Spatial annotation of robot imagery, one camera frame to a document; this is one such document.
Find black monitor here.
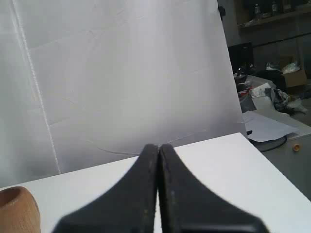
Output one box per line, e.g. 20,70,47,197
228,42,254,73

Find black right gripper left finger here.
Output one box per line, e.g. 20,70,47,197
53,144,158,233

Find small orange cap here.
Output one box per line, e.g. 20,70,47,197
293,144,301,152

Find white paper sheet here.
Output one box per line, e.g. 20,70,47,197
242,111,298,142

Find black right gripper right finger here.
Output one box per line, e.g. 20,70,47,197
158,144,268,233

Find wooden mortar cup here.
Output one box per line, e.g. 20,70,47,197
0,186,41,233

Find white backdrop cloth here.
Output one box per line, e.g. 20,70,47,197
0,0,246,187

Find wooden wall shelf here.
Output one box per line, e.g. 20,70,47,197
234,0,311,29

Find black cable on bench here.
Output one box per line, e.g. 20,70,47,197
246,130,288,152

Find crumpled plastic bags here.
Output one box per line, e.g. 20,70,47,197
250,83,308,116

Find cardboard box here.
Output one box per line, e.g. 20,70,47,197
279,56,307,88

